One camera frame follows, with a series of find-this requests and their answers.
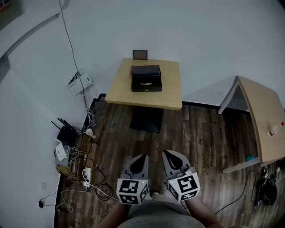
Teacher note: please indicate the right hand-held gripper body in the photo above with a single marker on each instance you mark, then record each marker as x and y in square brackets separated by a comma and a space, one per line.
[184, 184]

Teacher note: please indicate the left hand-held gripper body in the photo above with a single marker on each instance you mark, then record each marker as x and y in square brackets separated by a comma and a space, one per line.
[128, 187]

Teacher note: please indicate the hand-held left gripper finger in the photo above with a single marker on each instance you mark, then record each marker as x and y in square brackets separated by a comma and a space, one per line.
[128, 169]
[145, 171]

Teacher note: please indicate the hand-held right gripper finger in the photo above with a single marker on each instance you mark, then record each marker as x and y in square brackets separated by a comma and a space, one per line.
[165, 167]
[183, 162]

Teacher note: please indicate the black box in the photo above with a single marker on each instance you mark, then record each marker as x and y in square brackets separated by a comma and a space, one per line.
[145, 78]

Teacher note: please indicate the person's left forearm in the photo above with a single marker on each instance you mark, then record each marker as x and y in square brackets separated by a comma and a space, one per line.
[119, 213]

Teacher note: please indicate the person's right forearm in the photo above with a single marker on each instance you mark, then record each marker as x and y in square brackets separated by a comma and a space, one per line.
[200, 211]

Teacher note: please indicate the person's shoe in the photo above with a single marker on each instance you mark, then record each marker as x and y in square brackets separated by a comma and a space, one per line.
[155, 194]

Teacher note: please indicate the person's grey shirt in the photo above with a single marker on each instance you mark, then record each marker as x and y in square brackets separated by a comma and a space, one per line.
[160, 213]

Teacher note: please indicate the white power strip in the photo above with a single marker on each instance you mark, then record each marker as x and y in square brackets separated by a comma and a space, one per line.
[86, 177]

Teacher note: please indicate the white cup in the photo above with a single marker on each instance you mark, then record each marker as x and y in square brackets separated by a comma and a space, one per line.
[90, 132]

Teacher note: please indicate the small blue object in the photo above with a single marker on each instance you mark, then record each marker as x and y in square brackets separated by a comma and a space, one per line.
[250, 158]

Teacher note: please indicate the white modem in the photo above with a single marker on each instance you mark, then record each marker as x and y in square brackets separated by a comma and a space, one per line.
[60, 152]

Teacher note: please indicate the black router with antennas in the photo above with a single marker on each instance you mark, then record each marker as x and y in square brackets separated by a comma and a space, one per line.
[66, 134]

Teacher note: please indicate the black bag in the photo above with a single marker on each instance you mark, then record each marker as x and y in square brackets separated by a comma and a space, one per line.
[268, 191]

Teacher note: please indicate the black plug adapter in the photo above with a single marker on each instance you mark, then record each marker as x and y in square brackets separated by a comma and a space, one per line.
[40, 204]

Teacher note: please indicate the light wooden cabinet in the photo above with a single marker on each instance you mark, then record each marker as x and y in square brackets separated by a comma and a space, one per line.
[262, 111]

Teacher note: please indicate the white and red object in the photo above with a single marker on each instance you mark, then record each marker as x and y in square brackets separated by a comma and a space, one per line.
[273, 131]

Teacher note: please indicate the small wooden pedestal table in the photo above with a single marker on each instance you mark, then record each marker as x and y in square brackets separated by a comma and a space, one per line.
[124, 89]

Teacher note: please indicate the white wall socket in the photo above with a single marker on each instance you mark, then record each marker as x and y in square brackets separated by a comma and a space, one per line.
[43, 186]

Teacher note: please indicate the white wall network box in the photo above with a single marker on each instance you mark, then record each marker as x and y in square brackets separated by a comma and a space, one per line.
[76, 85]

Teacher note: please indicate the small dark picture frame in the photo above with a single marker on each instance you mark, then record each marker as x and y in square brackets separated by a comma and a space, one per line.
[140, 54]

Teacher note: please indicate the grey electrical wall panel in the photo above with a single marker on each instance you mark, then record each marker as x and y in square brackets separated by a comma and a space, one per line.
[10, 12]

